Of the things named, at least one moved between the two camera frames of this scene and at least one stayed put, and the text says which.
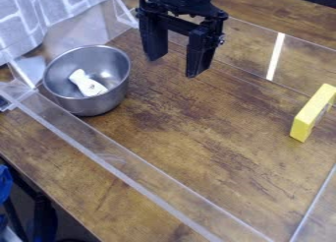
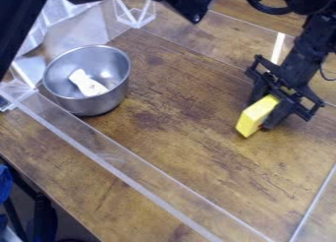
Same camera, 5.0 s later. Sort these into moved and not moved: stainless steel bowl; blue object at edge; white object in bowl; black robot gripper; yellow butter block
Moved: yellow butter block; black robot gripper
Not moved: blue object at edge; white object in bowl; stainless steel bowl
